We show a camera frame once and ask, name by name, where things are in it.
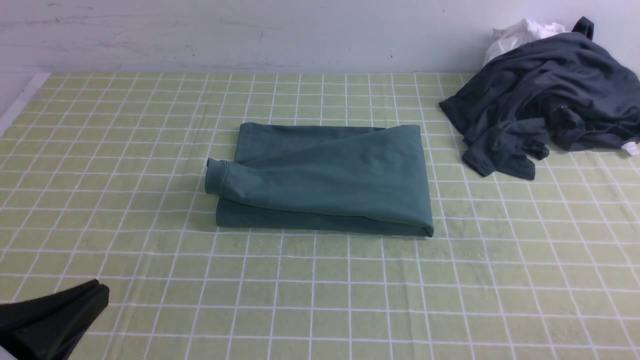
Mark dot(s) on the green long-sleeved shirt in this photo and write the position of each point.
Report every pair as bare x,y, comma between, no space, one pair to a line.
366,180

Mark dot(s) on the white crumpled cloth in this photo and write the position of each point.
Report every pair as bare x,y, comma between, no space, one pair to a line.
523,32

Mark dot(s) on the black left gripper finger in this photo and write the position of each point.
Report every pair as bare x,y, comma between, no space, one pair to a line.
50,327

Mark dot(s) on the dark grey crumpled shirt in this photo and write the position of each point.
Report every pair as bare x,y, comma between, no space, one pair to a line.
564,89

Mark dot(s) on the green checkered tablecloth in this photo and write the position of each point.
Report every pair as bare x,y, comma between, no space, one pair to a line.
102,178

